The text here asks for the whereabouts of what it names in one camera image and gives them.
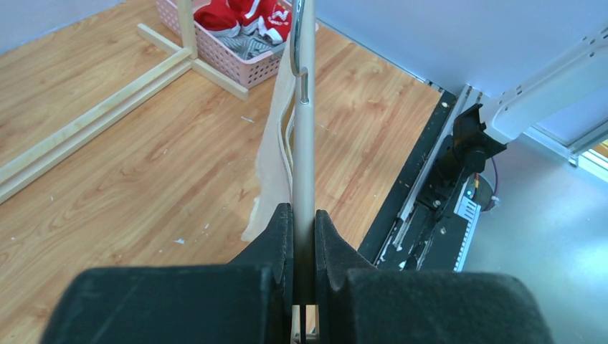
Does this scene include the pink plastic basket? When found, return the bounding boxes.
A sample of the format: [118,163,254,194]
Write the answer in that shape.
[156,0,320,90]

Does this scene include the grey striped underwear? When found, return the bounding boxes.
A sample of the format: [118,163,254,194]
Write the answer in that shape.
[218,32,285,60]

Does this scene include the cream underwear hanger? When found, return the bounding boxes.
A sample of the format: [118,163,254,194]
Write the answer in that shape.
[290,0,316,343]

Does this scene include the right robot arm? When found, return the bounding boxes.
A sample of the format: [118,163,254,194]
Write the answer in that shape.
[418,23,607,193]

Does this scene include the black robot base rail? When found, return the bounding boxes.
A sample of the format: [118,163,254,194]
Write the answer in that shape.
[358,85,482,272]

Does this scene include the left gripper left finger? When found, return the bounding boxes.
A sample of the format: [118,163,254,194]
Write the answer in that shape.
[41,204,294,343]

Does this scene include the wooden clothes rack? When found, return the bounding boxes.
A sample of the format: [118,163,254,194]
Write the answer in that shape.
[1,1,249,202]

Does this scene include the cream underwear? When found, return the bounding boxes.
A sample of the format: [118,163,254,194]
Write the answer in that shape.
[241,44,295,242]

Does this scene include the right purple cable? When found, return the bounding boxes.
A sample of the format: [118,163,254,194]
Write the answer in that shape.
[482,156,500,212]

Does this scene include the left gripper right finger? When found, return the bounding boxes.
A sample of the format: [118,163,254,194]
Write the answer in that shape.
[315,210,553,343]

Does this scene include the red underwear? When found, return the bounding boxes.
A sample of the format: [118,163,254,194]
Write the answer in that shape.
[194,0,292,45]

